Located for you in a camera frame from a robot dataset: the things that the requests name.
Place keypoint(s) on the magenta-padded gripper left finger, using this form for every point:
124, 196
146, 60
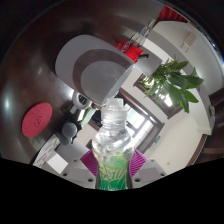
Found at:
76, 171

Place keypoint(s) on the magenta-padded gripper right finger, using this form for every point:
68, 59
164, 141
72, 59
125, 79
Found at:
148, 171

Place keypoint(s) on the clear green-labelled drink bottle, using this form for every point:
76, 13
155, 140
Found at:
113, 150

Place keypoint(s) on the dark wooden double door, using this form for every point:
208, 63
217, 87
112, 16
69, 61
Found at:
146, 128

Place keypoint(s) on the green book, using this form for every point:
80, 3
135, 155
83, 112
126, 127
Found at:
87, 116

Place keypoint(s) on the flat round red coaster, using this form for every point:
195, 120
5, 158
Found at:
36, 120

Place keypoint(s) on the dark-framed window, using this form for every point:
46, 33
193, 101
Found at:
166, 103

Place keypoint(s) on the small potted leafy plant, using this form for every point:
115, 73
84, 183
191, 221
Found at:
173, 81

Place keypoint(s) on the red box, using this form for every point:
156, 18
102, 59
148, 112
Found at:
133, 51

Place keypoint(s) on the red carpeted staircase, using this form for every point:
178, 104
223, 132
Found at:
171, 14

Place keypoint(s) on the white wall radiator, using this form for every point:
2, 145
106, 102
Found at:
189, 40

